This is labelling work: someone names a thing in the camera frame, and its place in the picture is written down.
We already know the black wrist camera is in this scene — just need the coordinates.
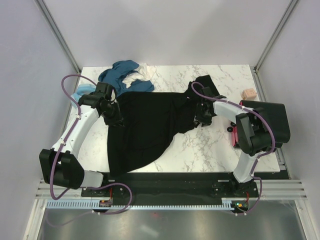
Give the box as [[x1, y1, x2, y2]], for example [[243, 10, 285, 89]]
[[200, 87, 226, 100], [95, 82, 117, 102]]

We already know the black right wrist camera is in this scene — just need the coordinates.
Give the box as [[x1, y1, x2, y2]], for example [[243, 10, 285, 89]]
[[200, 87, 226, 100]]

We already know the white t shirt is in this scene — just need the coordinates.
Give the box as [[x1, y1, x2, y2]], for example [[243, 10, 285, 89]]
[[122, 63, 157, 89]]

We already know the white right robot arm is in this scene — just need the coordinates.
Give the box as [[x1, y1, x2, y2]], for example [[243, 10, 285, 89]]
[[194, 99, 276, 197]]

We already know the black t shirt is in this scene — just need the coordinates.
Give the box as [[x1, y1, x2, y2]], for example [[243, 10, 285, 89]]
[[107, 75, 218, 177]]

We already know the pink foam cube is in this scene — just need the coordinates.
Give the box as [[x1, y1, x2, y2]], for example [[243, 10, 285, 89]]
[[241, 88, 257, 101]]

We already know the blue t shirt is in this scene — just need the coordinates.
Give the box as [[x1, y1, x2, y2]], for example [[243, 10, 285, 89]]
[[98, 60, 155, 97]]

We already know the light blue ring toy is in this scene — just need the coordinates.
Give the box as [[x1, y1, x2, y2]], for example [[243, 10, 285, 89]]
[[70, 84, 96, 109]]

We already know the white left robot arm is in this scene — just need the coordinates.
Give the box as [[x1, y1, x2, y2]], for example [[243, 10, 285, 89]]
[[39, 92, 123, 197]]

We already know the aluminium frame rail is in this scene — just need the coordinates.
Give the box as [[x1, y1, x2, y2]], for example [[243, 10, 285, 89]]
[[36, 179, 307, 200]]

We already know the white slotted cable duct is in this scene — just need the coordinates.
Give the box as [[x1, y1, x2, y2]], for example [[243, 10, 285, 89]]
[[46, 199, 239, 211]]

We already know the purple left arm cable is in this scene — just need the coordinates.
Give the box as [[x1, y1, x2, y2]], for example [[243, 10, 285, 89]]
[[46, 74, 133, 227]]

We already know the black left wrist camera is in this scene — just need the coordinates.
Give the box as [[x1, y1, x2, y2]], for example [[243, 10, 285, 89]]
[[95, 82, 117, 102]]

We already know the black and pink drawer box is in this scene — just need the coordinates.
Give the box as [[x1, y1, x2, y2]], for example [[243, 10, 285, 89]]
[[227, 100, 291, 152]]

